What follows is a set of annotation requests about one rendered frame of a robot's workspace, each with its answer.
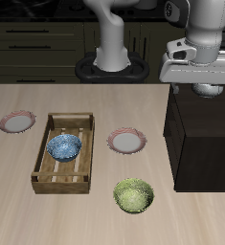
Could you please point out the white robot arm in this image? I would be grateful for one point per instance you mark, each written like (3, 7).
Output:
(112, 48)

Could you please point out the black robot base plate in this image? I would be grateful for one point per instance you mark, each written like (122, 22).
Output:
(139, 68)

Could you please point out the dark wooden cabinet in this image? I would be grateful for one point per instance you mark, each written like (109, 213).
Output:
(200, 140)

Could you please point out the green patterned bowl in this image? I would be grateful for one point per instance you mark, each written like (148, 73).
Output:
(133, 195)

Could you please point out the wooden slat tray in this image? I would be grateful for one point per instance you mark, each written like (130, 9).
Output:
(64, 185)

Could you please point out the blue patterned bowl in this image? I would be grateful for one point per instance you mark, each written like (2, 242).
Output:
(64, 147)

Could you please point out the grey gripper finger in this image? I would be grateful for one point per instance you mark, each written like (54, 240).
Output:
(174, 88)

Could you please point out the pink rimmed white plate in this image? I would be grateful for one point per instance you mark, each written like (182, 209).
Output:
(17, 122)
(126, 141)

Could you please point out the dark kitchen cupboards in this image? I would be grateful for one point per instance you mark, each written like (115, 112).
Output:
(37, 57)

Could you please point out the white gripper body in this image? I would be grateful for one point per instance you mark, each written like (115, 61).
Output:
(193, 72)

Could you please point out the white bowl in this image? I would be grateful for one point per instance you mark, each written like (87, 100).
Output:
(207, 90)

